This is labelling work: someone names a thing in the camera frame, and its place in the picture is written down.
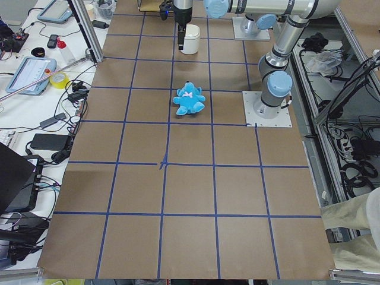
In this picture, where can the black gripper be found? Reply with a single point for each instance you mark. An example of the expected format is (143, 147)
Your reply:
(181, 14)

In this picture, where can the white trash can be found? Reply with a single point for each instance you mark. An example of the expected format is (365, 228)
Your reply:
(191, 40)

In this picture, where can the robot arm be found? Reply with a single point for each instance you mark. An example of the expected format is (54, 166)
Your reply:
(276, 82)
(254, 23)

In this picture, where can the blue teddy bear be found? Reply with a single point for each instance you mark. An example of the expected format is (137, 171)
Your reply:
(189, 99)

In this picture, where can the red cap spray bottle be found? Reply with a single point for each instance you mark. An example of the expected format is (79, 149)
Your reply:
(65, 51)

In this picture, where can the blue teach pendant far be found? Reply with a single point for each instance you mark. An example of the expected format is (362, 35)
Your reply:
(57, 11)

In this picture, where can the blue teach pendant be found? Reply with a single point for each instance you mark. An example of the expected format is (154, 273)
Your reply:
(30, 70)
(57, 11)

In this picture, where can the black remote phone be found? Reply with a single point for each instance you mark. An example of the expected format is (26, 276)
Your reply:
(52, 42)

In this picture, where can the yellow tape roll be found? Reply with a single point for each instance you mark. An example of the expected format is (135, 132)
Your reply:
(59, 80)

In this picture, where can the blue teach pendant near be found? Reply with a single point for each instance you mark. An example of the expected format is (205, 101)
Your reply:
(30, 70)

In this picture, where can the black power adapter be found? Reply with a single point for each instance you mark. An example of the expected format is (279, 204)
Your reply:
(49, 142)

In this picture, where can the black laptop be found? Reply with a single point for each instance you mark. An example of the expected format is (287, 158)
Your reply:
(19, 179)

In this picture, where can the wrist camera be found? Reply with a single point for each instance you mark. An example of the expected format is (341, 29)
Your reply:
(165, 8)

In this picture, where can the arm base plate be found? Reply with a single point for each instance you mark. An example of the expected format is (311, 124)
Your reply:
(263, 35)
(258, 114)

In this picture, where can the aluminium frame post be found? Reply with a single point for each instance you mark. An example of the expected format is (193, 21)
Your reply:
(82, 18)

